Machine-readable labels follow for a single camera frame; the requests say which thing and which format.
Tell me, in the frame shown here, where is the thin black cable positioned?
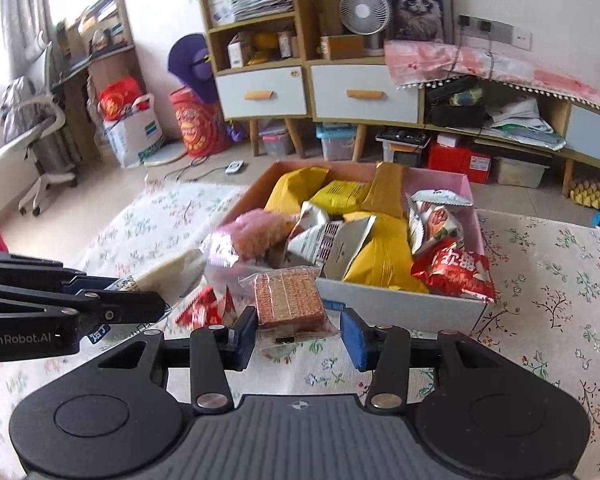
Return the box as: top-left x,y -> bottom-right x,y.
164,154 -> 232,184

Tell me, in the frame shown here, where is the orange and yellow ornament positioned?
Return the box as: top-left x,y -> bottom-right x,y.
247,31 -> 282,67

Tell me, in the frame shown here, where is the yellow snack packet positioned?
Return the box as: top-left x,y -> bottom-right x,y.
264,166 -> 330,212
341,211 -> 429,294

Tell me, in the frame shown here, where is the white triangular nut packet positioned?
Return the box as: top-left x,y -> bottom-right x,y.
286,214 -> 379,282

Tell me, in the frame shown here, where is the blue lidded storage box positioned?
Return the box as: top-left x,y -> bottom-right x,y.
315,123 -> 358,162

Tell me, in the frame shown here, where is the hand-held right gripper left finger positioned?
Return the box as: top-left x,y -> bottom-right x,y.
92,306 -> 259,413

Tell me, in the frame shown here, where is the white packet with dates picture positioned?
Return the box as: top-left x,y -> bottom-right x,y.
406,189 -> 474,257

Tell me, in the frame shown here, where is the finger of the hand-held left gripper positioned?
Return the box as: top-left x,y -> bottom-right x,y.
0,284 -> 167,326
0,247 -> 113,295

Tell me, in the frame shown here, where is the white appliance carton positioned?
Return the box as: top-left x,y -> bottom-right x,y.
206,0 -> 237,27

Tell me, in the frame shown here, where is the white shopping bag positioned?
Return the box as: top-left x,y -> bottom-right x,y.
102,92 -> 166,169

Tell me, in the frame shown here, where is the white desk fan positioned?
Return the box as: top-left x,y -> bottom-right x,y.
315,0 -> 392,57

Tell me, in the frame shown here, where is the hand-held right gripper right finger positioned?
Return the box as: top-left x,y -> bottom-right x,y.
340,307 -> 513,412

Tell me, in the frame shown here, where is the floral tablecloth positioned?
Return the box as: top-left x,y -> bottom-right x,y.
0,179 -> 600,480

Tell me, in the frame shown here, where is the red plastic bag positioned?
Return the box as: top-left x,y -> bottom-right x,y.
97,76 -> 144,122

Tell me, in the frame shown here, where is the pink cardboard box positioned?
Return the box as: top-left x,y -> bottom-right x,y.
215,160 -> 491,335

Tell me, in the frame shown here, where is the purple plush toy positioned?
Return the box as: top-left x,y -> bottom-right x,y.
166,33 -> 242,144

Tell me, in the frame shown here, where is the white round disc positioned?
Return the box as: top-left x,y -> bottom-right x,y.
143,141 -> 188,168

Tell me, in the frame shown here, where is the clear cake packet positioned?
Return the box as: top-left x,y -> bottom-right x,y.
87,248 -> 207,343

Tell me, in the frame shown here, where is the pale blue drawer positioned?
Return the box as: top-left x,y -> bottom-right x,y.
566,102 -> 600,167

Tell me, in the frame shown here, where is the pink snack packet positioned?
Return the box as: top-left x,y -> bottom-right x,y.
199,208 -> 302,269

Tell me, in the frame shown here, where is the small red candy packet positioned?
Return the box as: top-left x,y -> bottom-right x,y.
174,284 -> 237,329

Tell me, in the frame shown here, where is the yellow egg tray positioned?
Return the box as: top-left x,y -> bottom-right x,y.
568,178 -> 600,211

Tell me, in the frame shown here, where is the red gift box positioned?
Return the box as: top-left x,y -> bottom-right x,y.
426,139 -> 494,186

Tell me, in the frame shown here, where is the long wooden bench cabinet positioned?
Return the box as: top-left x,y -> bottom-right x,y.
422,72 -> 600,198

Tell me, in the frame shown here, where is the black keyboard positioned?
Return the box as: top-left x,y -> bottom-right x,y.
375,128 -> 429,152

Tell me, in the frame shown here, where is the white drawer with round lock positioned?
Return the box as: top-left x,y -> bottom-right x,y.
215,66 -> 308,121

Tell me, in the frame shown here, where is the white office chair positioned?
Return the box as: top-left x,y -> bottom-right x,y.
0,30 -> 79,217

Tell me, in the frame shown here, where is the red cartoon gift bucket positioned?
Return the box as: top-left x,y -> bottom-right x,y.
168,86 -> 234,159

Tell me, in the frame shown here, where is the framed cat picture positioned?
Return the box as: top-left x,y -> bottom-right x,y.
374,0 -> 454,44

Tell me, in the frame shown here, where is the clear storage box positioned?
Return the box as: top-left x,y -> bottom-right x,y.
491,156 -> 552,190

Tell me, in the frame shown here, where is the green yellow pouch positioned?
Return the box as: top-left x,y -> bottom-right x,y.
449,87 -> 484,107

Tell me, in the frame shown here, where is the pink floral cloth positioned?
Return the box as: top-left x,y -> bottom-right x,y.
383,40 -> 600,117

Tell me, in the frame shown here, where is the wooden desk shelf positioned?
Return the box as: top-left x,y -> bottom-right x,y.
51,0 -> 147,162

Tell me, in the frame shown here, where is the tall wooden shelf cabinet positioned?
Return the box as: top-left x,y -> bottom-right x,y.
198,0 -> 312,157

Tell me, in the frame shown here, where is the grey jacket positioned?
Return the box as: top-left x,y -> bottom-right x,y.
0,79 -> 37,132

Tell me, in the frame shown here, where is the clear wafer packet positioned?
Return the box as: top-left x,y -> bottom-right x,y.
230,266 -> 342,356

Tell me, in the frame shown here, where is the pile of white papers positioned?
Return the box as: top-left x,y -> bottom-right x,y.
481,96 -> 567,152

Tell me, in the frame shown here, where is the golden brown snack packet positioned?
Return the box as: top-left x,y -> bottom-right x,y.
361,161 -> 407,219

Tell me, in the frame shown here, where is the red snack packet white print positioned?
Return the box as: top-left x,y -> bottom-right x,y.
410,241 -> 497,304

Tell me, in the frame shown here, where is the pale window curtain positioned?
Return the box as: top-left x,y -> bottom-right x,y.
0,0 -> 57,78

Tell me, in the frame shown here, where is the wide white drawer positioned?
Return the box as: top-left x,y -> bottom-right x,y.
310,63 -> 421,123

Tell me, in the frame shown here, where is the black bag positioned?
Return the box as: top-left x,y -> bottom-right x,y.
424,75 -> 489,129

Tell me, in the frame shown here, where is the white packet orange print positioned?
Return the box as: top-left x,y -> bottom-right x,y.
291,201 -> 332,236

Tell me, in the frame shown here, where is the low wooden drawer cabinet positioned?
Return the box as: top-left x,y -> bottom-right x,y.
305,57 -> 427,162

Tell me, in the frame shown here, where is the brown cardboard box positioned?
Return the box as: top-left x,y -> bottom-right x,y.
320,34 -> 366,62

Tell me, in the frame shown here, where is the grey lidded storage box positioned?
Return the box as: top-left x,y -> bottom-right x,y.
259,121 -> 297,158

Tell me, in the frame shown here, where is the black power cable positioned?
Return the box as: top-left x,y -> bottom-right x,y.
447,26 -> 467,81
485,32 -> 497,83

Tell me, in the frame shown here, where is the stack of documents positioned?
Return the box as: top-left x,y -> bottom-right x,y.
230,0 -> 296,24

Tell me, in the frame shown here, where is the shiny gold snack packet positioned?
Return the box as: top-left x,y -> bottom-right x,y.
309,179 -> 372,214

